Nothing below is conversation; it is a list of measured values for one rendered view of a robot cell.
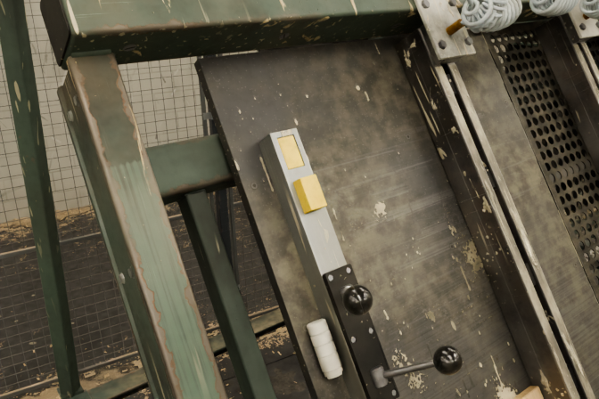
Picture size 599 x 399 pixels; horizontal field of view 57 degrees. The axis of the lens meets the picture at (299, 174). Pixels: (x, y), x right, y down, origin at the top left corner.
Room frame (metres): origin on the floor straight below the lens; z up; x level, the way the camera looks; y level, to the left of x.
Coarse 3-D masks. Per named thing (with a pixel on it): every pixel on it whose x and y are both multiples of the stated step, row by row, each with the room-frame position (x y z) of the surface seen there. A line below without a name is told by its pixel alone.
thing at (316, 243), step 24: (264, 144) 0.81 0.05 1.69; (288, 192) 0.76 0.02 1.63; (288, 216) 0.76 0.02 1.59; (312, 216) 0.75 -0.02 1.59; (312, 240) 0.73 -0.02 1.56; (336, 240) 0.74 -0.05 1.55; (312, 264) 0.72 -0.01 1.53; (336, 264) 0.72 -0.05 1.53; (312, 288) 0.72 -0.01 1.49; (336, 336) 0.68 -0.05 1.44; (360, 384) 0.63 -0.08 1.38
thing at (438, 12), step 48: (432, 0) 1.04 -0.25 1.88; (432, 48) 1.02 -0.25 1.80; (432, 96) 1.01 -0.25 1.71; (480, 144) 0.97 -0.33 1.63; (480, 192) 0.92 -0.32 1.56; (480, 240) 0.91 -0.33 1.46; (528, 240) 0.89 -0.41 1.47; (528, 288) 0.83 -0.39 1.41; (528, 336) 0.82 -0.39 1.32; (576, 384) 0.78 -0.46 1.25
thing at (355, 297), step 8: (344, 288) 0.69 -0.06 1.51; (352, 288) 0.60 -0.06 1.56; (360, 288) 0.60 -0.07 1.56; (344, 296) 0.60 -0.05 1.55; (352, 296) 0.59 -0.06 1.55; (360, 296) 0.59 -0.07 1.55; (368, 296) 0.59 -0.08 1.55; (344, 304) 0.59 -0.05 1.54; (352, 304) 0.58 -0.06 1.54; (360, 304) 0.58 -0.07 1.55; (368, 304) 0.59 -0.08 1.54; (352, 312) 0.58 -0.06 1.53; (360, 312) 0.58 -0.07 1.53
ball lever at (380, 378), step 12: (444, 348) 0.61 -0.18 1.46; (432, 360) 0.62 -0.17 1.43; (444, 360) 0.60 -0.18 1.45; (456, 360) 0.60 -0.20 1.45; (372, 372) 0.64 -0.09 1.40; (384, 372) 0.64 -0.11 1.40; (396, 372) 0.63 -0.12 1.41; (408, 372) 0.62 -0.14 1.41; (444, 372) 0.60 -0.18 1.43; (456, 372) 0.60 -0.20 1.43; (384, 384) 0.63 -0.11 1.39
